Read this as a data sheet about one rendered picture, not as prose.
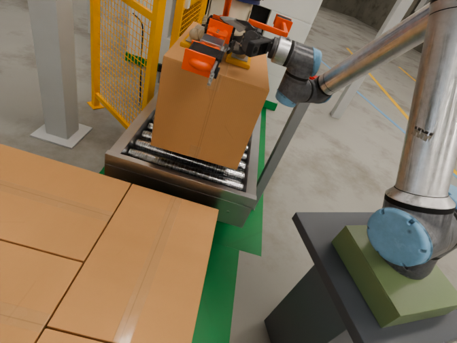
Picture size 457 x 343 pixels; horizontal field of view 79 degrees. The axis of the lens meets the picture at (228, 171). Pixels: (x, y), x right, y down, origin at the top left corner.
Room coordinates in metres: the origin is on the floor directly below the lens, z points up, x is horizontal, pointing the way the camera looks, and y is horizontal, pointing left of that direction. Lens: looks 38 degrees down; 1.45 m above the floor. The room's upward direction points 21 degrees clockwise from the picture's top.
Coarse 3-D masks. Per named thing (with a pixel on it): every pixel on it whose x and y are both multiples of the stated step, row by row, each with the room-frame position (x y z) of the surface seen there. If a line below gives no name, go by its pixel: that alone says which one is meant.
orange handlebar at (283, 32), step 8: (256, 24) 1.34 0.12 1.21; (264, 24) 1.35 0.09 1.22; (208, 32) 0.91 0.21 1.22; (216, 32) 0.92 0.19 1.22; (224, 32) 0.96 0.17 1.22; (272, 32) 1.35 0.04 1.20; (280, 32) 1.36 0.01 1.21; (224, 40) 0.91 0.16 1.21; (192, 64) 0.64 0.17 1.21; (200, 64) 0.64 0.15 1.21; (208, 64) 0.65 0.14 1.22
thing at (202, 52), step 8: (192, 40) 0.73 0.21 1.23; (192, 48) 0.67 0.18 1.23; (200, 48) 0.69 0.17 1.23; (208, 48) 0.71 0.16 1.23; (216, 48) 0.74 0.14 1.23; (184, 56) 0.65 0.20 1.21; (192, 56) 0.66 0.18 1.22; (200, 56) 0.66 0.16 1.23; (208, 56) 0.66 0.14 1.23; (184, 64) 0.65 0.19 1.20; (192, 72) 0.66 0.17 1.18; (200, 72) 0.66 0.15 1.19; (208, 72) 0.66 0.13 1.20
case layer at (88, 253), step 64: (0, 192) 0.56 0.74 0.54; (64, 192) 0.66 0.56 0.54; (128, 192) 0.78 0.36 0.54; (0, 256) 0.36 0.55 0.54; (64, 256) 0.44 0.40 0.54; (128, 256) 0.51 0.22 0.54; (192, 256) 0.61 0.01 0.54; (0, 320) 0.22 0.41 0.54; (64, 320) 0.27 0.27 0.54; (128, 320) 0.33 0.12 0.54; (192, 320) 0.39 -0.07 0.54
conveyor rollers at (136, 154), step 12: (144, 132) 1.21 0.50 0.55; (144, 144) 1.11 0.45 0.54; (132, 156) 1.01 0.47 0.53; (144, 156) 1.03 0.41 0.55; (168, 156) 1.12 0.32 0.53; (180, 156) 1.13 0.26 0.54; (168, 168) 1.03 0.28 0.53; (180, 168) 1.04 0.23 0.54; (192, 168) 1.07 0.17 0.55; (204, 168) 1.14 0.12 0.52; (216, 168) 1.15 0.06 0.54; (228, 168) 1.18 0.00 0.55; (240, 168) 1.25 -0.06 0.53; (216, 180) 1.06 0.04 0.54; (228, 180) 1.08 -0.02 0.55; (240, 180) 1.17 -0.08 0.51
